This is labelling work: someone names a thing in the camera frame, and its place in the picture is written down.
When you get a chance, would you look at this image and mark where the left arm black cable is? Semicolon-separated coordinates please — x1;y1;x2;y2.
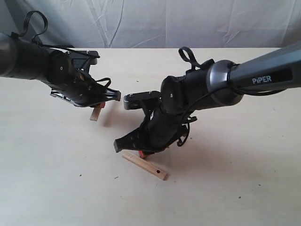
17;10;111;90

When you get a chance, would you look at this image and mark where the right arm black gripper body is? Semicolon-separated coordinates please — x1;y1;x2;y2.
114;109;188;153

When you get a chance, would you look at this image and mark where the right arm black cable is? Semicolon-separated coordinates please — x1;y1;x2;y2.
176;46;250;148

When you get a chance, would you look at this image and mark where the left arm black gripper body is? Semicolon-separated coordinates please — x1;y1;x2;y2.
50;70;121;107

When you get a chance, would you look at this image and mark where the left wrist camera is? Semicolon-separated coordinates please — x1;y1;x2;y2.
67;50;100;73

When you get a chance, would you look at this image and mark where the white backdrop cloth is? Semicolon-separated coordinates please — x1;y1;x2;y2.
0;0;301;48

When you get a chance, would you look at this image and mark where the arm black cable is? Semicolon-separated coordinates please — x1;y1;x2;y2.
176;46;250;148
17;10;111;90

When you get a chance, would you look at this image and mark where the right grey Piper arm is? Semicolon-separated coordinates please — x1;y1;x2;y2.
114;43;301;158

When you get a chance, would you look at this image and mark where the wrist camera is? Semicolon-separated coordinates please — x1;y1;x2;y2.
67;50;100;73
123;91;161;117

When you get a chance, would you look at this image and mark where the wood stick with magnets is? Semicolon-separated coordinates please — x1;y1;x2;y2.
122;151;168;181

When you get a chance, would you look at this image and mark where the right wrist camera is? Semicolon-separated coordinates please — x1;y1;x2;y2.
123;91;161;117

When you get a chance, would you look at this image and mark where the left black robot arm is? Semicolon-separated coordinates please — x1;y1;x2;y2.
0;33;121;107

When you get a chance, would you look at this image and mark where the plain wood stick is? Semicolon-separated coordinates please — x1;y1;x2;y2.
90;107;101;121

